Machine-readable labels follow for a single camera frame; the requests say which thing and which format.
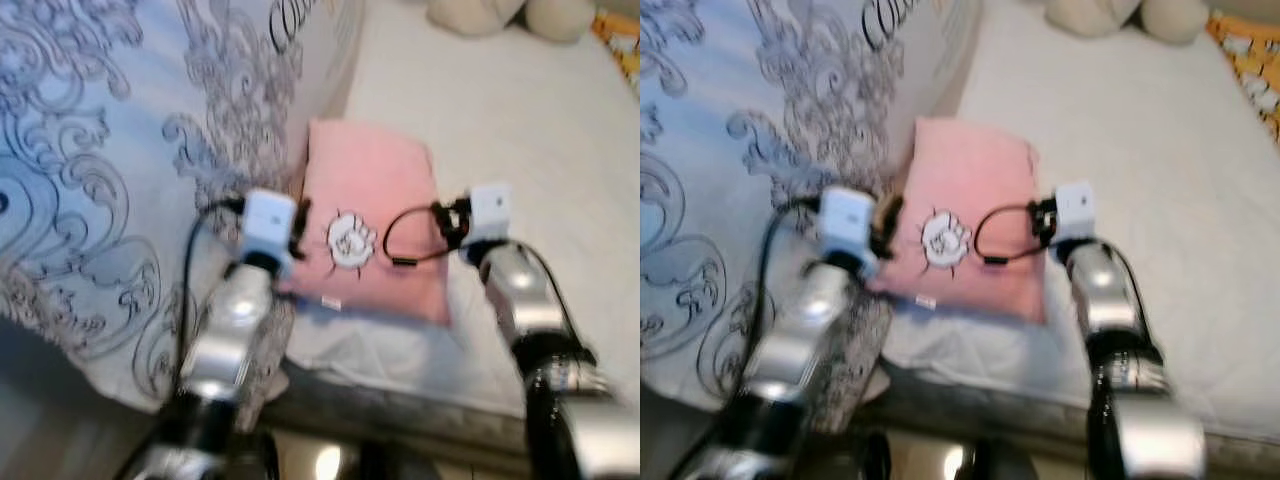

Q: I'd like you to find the pink fluffy pillow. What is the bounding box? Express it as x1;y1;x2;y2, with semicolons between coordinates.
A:
283;118;453;327
870;117;1049;326

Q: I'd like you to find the white quilted mattress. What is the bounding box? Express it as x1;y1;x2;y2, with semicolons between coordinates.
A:
880;0;1280;471
262;0;641;471

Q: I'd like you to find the white grey swirl-print pillow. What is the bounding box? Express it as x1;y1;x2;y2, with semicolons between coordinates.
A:
0;0;366;433
640;0;986;433

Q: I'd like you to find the yellow egg cartoon blanket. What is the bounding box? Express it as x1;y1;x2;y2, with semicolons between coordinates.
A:
592;8;641;89
1208;10;1280;146

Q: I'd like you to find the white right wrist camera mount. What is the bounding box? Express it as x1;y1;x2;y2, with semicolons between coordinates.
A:
1053;181;1098;246
468;183;514;249

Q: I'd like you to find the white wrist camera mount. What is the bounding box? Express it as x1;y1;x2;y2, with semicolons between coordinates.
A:
468;183;514;249
1053;181;1098;246
818;187;881;279
242;190;299;279

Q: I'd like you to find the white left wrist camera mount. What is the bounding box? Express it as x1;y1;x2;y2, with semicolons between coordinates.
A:
242;190;299;279
818;187;881;279

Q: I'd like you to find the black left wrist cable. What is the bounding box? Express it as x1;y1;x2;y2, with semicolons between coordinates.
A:
755;195;823;401
178;198;246;401

